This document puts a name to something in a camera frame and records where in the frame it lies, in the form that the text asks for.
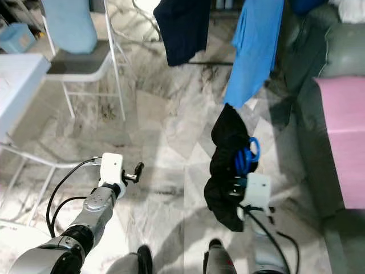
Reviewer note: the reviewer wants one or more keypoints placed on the grey robot leg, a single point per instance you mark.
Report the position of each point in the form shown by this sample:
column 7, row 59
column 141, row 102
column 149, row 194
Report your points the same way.
column 218, row 260
column 131, row 260

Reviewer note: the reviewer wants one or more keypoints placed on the grey green leather sofa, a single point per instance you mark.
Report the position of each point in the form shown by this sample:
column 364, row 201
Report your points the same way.
column 345, row 51

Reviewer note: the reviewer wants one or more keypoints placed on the pink mat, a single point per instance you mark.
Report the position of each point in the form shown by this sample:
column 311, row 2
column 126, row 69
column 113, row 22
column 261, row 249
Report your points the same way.
column 342, row 137

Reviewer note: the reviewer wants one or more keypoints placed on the bright blue hanging garment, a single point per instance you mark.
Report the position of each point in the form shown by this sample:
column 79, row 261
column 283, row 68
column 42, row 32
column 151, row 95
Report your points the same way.
column 254, row 51

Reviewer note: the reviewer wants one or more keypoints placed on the black clothes rack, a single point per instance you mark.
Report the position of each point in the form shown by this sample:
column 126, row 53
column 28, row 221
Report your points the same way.
column 205, row 61

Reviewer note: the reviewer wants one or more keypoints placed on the white folding chair black seat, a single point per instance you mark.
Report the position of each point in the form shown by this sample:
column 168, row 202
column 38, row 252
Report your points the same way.
column 80, row 65

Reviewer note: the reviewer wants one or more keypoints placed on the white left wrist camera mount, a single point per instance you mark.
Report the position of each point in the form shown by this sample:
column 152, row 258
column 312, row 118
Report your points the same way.
column 113, row 168

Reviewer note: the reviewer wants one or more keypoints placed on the chrome tube frame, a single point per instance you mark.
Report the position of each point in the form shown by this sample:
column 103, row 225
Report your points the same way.
column 131, row 23

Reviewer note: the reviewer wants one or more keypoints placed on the dark navy hanging garment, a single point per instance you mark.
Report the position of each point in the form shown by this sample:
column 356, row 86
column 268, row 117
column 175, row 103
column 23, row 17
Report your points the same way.
column 181, row 31

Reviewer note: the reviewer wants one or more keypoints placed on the black garment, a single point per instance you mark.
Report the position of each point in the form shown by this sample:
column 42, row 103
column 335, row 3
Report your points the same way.
column 225, row 142

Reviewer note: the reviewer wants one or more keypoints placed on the grey robot left leg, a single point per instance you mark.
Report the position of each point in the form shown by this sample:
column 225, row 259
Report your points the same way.
column 131, row 260

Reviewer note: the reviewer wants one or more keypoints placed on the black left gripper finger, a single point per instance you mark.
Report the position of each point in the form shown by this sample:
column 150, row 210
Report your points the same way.
column 138, row 172

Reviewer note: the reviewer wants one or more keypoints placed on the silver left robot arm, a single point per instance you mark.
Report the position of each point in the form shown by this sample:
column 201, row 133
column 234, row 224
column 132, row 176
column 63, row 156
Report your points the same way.
column 100, row 208

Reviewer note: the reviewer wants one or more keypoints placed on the pale plastic folding table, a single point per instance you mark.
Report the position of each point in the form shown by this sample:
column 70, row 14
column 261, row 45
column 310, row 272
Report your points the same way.
column 23, row 85

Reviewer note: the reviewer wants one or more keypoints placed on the blue plastic clothes hanger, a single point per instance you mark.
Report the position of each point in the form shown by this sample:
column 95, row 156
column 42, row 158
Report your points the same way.
column 256, row 149

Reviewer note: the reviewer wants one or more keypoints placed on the dark blue sofa cushion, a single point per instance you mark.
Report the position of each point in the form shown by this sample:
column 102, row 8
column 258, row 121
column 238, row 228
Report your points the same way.
column 308, row 4

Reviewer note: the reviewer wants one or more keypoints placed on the grey robot right leg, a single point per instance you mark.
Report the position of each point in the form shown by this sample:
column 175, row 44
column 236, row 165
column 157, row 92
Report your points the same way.
column 218, row 260

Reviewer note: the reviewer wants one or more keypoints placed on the white cloth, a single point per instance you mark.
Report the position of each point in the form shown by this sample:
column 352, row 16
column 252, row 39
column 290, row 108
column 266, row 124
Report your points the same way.
column 348, row 10

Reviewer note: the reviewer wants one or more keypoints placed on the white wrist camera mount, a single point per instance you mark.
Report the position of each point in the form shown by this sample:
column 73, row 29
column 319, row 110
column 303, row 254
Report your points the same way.
column 113, row 168
column 258, row 189

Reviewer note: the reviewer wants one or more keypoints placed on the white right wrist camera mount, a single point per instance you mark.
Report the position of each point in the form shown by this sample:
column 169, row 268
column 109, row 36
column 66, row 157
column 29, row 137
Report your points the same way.
column 258, row 189

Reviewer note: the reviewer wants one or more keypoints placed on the light blue cushion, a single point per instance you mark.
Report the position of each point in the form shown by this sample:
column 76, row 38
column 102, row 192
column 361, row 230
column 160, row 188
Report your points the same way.
column 71, row 25

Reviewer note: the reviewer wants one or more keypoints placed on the blue plastic storage box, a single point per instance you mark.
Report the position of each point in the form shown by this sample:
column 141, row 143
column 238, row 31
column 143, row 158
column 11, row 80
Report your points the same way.
column 16, row 37

